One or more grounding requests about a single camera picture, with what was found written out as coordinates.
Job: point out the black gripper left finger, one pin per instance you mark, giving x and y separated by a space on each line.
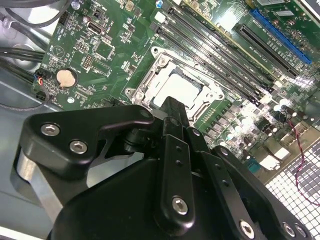
62 130

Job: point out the silver CPU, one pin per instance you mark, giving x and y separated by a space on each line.
180 87

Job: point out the metal socket cover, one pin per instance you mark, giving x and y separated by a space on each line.
158 82

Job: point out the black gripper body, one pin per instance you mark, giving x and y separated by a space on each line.
112 205

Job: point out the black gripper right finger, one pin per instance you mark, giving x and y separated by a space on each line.
220 175

